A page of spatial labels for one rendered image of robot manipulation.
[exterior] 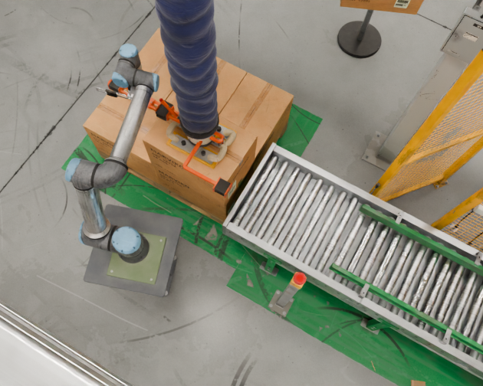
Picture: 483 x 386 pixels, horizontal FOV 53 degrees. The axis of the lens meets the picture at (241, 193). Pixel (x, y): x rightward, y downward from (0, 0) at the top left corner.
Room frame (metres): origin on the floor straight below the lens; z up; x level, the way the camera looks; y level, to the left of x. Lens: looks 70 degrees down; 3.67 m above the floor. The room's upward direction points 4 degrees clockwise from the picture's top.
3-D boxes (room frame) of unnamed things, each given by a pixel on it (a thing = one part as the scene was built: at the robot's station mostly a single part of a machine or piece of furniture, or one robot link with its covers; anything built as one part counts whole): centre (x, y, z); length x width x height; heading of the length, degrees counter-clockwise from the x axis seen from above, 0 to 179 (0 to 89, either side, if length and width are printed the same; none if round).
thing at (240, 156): (1.34, 0.28, 0.74); 0.60 x 0.40 x 0.40; 62
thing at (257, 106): (1.76, 0.41, 0.34); 1.20 x 1.00 x 0.40; 64
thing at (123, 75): (1.39, 0.64, 1.53); 0.12 x 0.12 x 0.09; 80
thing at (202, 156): (1.25, 0.31, 0.97); 0.34 x 0.10 x 0.05; 64
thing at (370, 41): (2.90, -0.99, 0.31); 0.40 x 0.40 x 0.62
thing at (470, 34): (1.68, -1.13, 1.62); 0.20 x 0.05 x 0.30; 64
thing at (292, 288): (0.49, -0.35, 0.50); 0.07 x 0.07 x 1.00; 64
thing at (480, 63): (1.39, -1.27, 1.05); 0.87 x 0.10 x 2.10; 116
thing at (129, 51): (1.50, 0.63, 1.53); 0.10 x 0.09 x 0.12; 170
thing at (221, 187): (0.97, 0.11, 1.08); 0.09 x 0.08 x 0.05; 154
